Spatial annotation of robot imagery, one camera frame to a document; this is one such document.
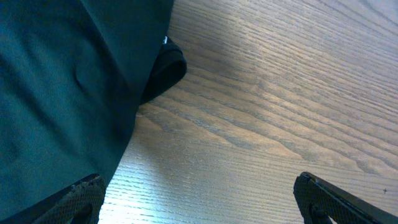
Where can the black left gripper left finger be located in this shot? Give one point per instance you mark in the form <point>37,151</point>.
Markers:
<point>79,203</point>

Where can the black garment with red waistband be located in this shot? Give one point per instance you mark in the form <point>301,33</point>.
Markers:
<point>73,74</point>

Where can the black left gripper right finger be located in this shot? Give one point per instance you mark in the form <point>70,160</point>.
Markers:
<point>322,202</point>

